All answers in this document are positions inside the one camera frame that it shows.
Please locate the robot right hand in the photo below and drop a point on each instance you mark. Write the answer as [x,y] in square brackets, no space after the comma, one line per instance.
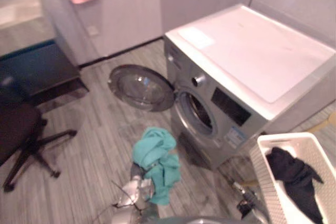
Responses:
[242,188]

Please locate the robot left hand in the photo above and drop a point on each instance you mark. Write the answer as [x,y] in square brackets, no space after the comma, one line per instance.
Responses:
[136,172]

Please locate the white plastic laundry basket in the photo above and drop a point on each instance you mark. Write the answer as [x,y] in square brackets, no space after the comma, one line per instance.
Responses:
[265,182]

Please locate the teal cloth garment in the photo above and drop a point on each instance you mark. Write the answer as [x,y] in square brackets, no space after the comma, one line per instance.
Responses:
[155,145]

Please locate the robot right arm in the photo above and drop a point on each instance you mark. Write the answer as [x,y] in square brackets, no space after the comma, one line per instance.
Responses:
[248,208]

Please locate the round washing machine door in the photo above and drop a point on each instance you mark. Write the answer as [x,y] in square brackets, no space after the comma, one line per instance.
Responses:
[141,89]

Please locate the silver front-loading washing machine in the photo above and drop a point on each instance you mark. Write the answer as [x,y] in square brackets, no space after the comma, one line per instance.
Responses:
[236,58]

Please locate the black garment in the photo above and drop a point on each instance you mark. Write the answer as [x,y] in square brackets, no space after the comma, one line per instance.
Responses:
[294,174]

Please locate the black office chair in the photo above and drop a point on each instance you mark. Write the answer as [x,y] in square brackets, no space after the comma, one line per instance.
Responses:
[18,129]

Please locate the dark low bench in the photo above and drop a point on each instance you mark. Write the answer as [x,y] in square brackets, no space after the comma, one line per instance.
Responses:
[39,66]

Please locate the white sheet of paper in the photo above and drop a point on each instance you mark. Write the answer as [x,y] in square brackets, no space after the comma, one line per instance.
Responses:
[195,37]

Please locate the white wall socket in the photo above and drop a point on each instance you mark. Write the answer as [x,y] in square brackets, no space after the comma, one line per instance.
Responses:
[93,31]

